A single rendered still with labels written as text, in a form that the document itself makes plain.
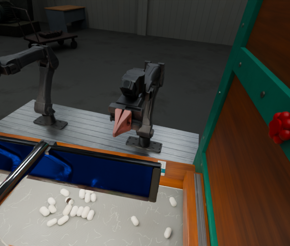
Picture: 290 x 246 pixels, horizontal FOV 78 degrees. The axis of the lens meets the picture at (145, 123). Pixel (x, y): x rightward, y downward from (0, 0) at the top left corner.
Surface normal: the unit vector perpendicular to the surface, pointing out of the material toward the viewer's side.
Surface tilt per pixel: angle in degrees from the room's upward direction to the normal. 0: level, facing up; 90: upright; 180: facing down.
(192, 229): 0
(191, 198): 0
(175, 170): 0
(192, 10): 90
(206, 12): 90
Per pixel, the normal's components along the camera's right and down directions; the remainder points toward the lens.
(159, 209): 0.06, -0.79
